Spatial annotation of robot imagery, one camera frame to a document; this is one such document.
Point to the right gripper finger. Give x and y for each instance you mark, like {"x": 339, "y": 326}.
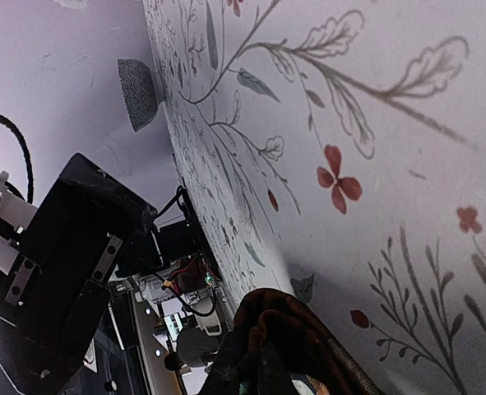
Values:
{"x": 237, "y": 370}

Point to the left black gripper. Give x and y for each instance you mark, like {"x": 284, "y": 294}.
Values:
{"x": 55, "y": 263}

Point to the brown green patterned tie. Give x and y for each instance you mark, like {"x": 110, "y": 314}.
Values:
{"x": 306, "y": 346}

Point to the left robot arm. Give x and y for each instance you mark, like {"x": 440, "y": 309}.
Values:
{"x": 55, "y": 263}

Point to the floral patterned table mat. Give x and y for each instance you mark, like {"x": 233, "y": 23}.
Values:
{"x": 337, "y": 150}

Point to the grey speckled bowl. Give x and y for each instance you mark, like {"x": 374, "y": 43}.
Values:
{"x": 139, "y": 92}

